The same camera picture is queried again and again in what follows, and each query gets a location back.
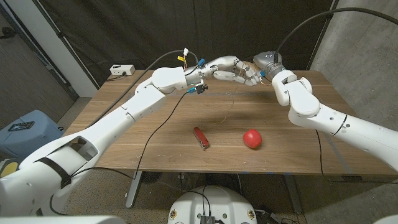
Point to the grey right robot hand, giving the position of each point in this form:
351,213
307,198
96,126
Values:
270,63

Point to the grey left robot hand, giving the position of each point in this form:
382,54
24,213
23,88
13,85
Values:
227,67

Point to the jute twine spool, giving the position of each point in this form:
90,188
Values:
253,66

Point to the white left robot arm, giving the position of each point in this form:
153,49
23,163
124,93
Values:
124,112

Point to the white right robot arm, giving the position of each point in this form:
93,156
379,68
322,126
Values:
326,118

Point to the red ball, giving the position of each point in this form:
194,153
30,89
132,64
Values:
252,138

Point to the black backdrop stand pole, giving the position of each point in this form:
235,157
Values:
321,34
66,43

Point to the red pocket knife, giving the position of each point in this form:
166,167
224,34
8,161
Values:
201,138

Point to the white power strip box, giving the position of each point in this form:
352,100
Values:
122,69

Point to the black backdrop curtain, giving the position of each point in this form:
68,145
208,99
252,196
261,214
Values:
124,31

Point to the grey table leg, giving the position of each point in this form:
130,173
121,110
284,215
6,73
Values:
292,193

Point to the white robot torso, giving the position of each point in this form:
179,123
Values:
214,202

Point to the white table leg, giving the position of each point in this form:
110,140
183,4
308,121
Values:
133,189

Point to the blue plastic bin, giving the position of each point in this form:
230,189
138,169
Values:
31,140

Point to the yellow foot pedal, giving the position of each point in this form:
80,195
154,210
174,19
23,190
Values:
7,169

